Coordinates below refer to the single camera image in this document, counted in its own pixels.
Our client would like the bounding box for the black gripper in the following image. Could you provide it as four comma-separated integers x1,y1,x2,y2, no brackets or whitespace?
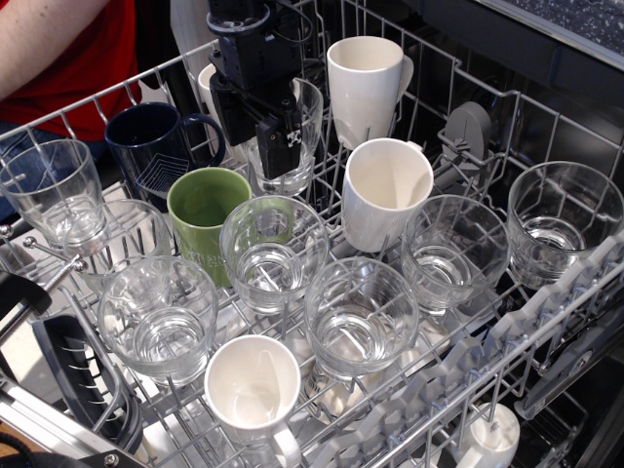
210,28,302,179

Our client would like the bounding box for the clear glass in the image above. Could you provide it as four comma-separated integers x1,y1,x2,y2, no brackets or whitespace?
507,161,623,290
242,78,324,196
1,139,102,252
304,256,419,380
97,256,218,387
62,199,172,293
219,195,330,315
401,195,511,316

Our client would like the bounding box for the white mug behind arm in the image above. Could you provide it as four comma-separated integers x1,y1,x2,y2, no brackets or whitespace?
197,63,223,129

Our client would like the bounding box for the person forearm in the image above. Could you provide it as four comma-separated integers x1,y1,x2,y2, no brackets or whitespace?
1,0,107,98

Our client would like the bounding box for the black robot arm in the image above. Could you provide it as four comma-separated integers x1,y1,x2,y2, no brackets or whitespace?
207,1,312,178

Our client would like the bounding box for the white cup lower rack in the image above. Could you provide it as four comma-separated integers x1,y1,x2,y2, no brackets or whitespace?
451,403,521,467

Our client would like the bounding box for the clear glass behind gripper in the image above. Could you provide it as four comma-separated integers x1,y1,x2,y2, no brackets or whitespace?
242,78,324,196

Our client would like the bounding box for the green ceramic mug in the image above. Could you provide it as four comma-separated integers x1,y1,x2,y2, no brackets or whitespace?
167,167,253,288

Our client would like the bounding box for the tall white mug back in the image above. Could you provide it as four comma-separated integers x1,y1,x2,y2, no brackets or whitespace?
326,36,414,150

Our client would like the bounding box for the white mug centre right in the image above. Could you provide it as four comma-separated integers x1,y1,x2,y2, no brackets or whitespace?
341,137,434,253

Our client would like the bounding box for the dark blue mug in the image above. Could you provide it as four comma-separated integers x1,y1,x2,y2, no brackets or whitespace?
104,102,226,213

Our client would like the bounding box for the red shirt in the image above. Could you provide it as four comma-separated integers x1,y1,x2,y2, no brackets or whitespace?
1,1,137,141

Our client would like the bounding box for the white mug front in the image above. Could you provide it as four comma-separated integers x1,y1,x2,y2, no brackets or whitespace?
204,334,301,467

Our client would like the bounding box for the grey plastic tine row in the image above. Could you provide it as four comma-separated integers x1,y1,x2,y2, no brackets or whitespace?
313,234,623,467

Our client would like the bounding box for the grey wire dishwasher rack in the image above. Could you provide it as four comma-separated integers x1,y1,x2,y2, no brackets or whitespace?
1,1,623,467

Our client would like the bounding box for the black dishwasher rack handle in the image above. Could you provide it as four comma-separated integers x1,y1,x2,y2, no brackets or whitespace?
33,315,143,453

